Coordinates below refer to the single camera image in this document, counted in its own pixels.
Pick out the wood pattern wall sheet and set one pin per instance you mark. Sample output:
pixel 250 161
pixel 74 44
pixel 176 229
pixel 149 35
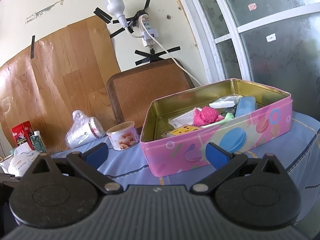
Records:
pixel 64 71

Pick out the small yellow card pack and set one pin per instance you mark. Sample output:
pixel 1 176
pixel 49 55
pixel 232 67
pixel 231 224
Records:
pixel 184 129

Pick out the blue striped tablecloth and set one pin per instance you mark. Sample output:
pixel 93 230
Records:
pixel 297 150

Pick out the green drink carton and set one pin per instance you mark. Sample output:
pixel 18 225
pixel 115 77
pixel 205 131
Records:
pixel 38 143

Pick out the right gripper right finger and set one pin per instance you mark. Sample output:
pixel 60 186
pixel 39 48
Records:
pixel 226 165

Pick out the brown woven chair back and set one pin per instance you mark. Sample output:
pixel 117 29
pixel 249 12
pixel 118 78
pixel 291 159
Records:
pixel 131 92

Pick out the white blue tissue packet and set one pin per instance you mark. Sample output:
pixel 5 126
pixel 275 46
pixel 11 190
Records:
pixel 225 102

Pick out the plastic bag with paper cups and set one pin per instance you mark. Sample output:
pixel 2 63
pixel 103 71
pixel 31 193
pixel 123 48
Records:
pixel 84 129

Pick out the white power strip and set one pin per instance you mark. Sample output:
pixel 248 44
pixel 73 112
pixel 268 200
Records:
pixel 146 31

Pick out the cotton swab pack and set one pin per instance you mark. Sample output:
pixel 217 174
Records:
pixel 166 135

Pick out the black tape cross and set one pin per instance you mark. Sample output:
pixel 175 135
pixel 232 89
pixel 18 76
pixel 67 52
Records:
pixel 149 57

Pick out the white packaged pad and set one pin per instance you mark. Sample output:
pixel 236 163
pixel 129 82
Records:
pixel 181 120

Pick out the red snack bag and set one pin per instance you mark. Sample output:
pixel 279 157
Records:
pixel 22 134

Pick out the blue plastic case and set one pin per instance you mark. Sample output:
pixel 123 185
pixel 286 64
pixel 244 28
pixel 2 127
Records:
pixel 245 105

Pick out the white peanut can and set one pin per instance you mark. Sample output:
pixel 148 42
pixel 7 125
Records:
pixel 123 136

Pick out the pink macaron tin box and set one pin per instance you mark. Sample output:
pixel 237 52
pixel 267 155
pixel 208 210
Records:
pixel 183 152

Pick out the white light bulb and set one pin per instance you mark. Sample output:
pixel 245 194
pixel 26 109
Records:
pixel 116 8

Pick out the white tissue paper pack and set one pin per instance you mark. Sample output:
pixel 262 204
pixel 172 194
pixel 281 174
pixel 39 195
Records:
pixel 18 163

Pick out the green cloth glove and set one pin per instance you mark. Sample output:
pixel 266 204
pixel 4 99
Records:
pixel 228 116

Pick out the window frame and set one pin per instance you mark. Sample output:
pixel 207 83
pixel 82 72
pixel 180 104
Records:
pixel 218 25

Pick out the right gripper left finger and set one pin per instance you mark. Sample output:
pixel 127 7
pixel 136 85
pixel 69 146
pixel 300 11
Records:
pixel 86 166

